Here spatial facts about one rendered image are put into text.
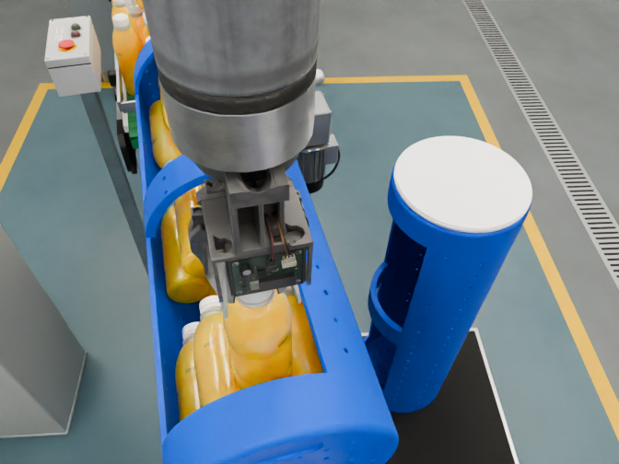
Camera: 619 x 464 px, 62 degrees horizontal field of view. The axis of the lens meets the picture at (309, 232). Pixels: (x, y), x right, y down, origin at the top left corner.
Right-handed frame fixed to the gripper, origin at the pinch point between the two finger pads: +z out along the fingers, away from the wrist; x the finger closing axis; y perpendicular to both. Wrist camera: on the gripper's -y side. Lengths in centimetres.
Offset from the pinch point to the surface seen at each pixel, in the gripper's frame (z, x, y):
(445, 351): 79, 50, -22
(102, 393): 136, -49, -59
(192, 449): 15.0, -8.9, 9.0
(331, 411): 12.1, 5.7, 9.7
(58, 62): 27, -30, -90
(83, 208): 137, -58, -153
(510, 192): 31, 56, -30
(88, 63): 28, -24, -90
